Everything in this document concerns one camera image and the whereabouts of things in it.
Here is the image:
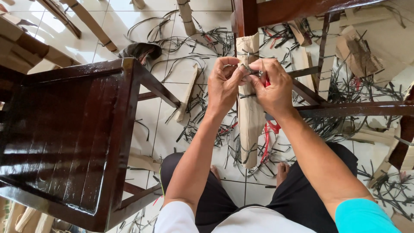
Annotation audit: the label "flat cardboard piece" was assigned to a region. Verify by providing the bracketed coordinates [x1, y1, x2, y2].
[127, 151, 162, 173]

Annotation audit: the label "heap of torn cardboard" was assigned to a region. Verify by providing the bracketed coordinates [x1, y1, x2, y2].
[287, 0, 414, 99]

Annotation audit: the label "person's right hand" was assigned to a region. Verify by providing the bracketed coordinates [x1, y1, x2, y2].
[247, 58, 300, 122]

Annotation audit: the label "long cardboard strip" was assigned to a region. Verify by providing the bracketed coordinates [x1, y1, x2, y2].
[175, 63, 200, 123]

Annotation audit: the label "black shorts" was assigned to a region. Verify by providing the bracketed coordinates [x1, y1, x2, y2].
[160, 142, 359, 233]

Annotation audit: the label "person's left hand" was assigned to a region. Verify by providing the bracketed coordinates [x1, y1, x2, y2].
[206, 56, 251, 114]

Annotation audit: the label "cardboard wrap on chair leg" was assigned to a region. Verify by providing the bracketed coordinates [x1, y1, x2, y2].
[235, 32, 268, 169]

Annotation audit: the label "cardboard-wrapped chair leg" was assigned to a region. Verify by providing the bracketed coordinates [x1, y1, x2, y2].
[176, 0, 197, 36]
[59, 0, 119, 53]
[35, 0, 82, 39]

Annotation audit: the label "white and turquoise shirt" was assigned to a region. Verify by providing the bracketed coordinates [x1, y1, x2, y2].
[154, 198, 402, 233]

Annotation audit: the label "dark crumpled cloth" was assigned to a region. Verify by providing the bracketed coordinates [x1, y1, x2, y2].
[117, 42, 162, 63]

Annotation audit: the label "heap of black strap scraps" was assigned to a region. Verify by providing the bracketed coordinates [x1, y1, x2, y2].
[126, 9, 414, 222]

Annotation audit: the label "bundle of cardboard-wrapped parts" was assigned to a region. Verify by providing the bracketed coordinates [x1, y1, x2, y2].
[0, 198, 56, 233]

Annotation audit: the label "person's foot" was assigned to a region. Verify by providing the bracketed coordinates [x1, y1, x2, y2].
[276, 162, 290, 188]
[210, 164, 223, 183]

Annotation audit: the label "glossy dark wooden chair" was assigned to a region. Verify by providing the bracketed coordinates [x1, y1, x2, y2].
[0, 58, 182, 233]

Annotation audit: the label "person's right foot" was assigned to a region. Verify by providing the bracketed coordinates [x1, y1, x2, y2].
[276, 162, 290, 188]

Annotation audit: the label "cardboard-wrapped chair slat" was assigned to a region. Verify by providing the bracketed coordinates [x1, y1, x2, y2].
[318, 31, 341, 101]

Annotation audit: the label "cardboard-wrapped wooden furniture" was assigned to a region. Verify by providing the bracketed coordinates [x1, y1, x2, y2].
[0, 11, 81, 76]

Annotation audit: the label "dark wooden chair frame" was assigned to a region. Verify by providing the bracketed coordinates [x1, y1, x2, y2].
[230, 0, 414, 171]

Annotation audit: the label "person's left foot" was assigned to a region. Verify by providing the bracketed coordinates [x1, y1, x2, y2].
[210, 164, 223, 183]

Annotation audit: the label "red plastic strap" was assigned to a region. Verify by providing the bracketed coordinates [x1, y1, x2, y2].
[260, 119, 282, 164]

